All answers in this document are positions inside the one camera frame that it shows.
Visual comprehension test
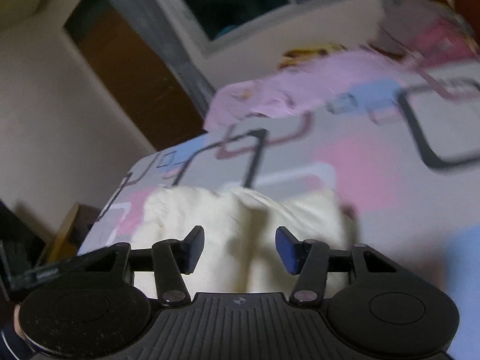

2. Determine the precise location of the pink blanket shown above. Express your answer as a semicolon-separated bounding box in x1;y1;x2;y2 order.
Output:
203;49;407;133

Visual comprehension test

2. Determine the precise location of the yellow cloth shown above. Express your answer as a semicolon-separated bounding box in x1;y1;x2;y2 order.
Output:
277;42;347;70

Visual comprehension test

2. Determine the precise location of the person's hand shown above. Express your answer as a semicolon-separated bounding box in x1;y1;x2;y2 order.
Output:
13;304;25;339

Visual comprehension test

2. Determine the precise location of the stack of folded clothes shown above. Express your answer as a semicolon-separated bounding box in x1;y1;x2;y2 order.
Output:
369;0;479;68

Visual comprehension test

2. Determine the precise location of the patterned grey pink bedsheet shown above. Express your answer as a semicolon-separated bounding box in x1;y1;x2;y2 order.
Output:
80;59;479;359

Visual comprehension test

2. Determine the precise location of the brown wooden door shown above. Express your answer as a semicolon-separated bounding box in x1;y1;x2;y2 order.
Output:
64;0;204;150

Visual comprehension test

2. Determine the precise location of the left grey curtain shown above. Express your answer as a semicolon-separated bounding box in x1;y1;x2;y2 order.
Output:
109;0;215;117

